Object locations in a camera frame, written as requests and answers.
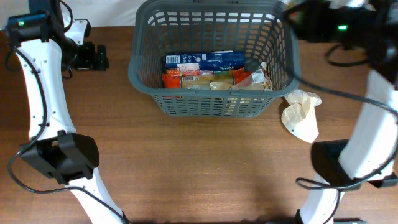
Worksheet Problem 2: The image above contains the orange pasta packet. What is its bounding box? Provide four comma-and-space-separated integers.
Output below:
162, 68, 252, 90

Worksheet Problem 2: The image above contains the grey plastic basket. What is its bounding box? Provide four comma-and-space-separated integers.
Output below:
128, 0, 300, 118

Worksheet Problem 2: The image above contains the blue carton box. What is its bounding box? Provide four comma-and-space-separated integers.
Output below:
164, 50, 245, 71

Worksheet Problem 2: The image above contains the clear bread bag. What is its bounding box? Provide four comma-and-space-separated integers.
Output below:
210, 62, 273, 91

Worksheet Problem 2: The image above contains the beige paper bag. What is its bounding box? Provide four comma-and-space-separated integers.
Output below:
281, 90, 322, 143

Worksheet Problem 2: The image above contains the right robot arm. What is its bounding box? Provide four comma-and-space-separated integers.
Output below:
284, 1, 397, 223

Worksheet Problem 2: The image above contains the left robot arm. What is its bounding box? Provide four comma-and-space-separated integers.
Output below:
6, 0, 128, 223

